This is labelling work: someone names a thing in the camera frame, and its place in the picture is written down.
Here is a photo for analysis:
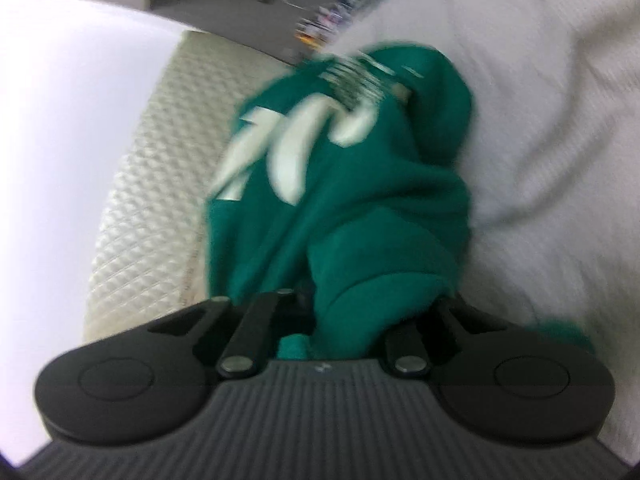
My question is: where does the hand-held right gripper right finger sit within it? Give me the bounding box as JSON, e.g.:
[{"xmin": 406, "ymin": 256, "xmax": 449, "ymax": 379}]
[{"xmin": 382, "ymin": 296, "xmax": 508, "ymax": 380}]

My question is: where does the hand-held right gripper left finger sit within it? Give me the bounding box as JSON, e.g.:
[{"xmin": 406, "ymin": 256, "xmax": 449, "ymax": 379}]
[{"xmin": 147, "ymin": 287, "xmax": 316, "ymax": 378}]

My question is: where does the green hoodie with white print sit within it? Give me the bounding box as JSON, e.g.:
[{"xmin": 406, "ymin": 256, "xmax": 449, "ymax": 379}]
[{"xmin": 202, "ymin": 42, "xmax": 596, "ymax": 361}]

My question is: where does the cream quilted headboard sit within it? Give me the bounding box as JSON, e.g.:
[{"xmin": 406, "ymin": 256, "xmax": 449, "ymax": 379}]
[{"xmin": 82, "ymin": 30, "xmax": 301, "ymax": 341}]

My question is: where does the grey duvet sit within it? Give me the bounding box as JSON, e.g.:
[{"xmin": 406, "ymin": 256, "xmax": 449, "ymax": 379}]
[{"xmin": 320, "ymin": 0, "xmax": 640, "ymax": 461}]

